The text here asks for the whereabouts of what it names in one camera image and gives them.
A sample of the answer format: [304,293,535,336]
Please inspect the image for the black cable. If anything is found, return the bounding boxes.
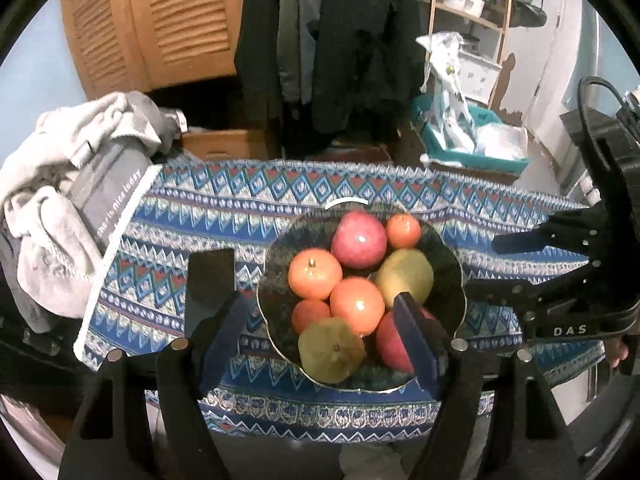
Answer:
[577,76,640,161]

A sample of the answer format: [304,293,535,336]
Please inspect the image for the teal plastic basket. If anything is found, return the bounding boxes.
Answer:
[410,95,530,176]

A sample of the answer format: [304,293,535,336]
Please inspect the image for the yellow-green lemon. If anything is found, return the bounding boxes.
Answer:
[375,249,435,311]

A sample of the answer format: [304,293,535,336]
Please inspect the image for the white patterned storage box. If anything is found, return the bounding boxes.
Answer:
[457,50,504,104]

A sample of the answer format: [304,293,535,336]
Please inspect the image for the grey storage bag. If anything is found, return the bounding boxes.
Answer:
[70,137,157,262]

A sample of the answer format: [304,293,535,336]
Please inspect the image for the black hooded coat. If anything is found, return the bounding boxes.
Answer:
[312,0,426,137]

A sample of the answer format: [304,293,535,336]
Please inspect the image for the grey cloth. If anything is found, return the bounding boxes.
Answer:
[125,91,184,157]

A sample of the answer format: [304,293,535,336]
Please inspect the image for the wooden louvred wardrobe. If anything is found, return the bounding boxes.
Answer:
[60,0,251,102]

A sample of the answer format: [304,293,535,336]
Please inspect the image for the yellow-green pear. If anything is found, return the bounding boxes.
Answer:
[298,316,368,385]

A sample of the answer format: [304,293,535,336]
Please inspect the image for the black smartphone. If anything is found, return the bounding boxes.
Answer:
[187,250,236,307]

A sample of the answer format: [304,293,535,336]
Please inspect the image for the orange with stem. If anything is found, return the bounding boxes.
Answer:
[288,251,344,301]

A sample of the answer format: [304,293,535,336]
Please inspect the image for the clear plastic bag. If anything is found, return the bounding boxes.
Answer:
[472,124,529,161]

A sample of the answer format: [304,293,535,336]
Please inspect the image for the wooden shelf rack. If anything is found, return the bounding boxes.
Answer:
[427,0,514,112]

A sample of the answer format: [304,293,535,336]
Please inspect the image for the person's right hand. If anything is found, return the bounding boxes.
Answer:
[607,335,632,369]

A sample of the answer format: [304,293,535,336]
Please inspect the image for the small tangerine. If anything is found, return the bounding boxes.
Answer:
[385,213,423,250]
[291,299,332,335]

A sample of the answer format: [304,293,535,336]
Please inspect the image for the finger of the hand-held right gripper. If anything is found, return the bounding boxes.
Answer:
[465,265,601,312]
[491,209,603,272]

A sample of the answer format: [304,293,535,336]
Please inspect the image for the large orange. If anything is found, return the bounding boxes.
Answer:
[330,277,386,337]

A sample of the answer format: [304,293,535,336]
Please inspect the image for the blue patterned tablecloth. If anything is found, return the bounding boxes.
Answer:
[75,159,621,444]

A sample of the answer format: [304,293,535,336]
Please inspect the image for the white door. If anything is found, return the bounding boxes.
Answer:
[525,0,587,162]

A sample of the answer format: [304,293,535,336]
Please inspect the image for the black jacket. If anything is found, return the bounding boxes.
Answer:
[235,0,287,122]

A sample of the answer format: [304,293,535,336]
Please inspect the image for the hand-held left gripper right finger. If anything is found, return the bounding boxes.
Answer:
[392,292,581,480]

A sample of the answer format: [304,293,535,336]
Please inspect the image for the red apple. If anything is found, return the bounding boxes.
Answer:
[331,211,389,270]
[376,305,439,374]

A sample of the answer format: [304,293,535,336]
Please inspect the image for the grey jacket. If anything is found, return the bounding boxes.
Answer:
[276,0,327,107]

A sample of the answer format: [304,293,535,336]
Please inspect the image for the dark glass scalloped plate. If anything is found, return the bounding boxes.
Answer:
[256,205,467,394]

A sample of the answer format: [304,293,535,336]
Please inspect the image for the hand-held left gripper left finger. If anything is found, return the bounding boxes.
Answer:
[57,292,251,480]

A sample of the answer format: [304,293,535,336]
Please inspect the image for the wooden crate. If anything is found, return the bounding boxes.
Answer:
[177,129,274,162]

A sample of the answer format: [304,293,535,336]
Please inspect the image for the dark hanging bag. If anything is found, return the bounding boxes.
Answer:
[510,0,549,29]

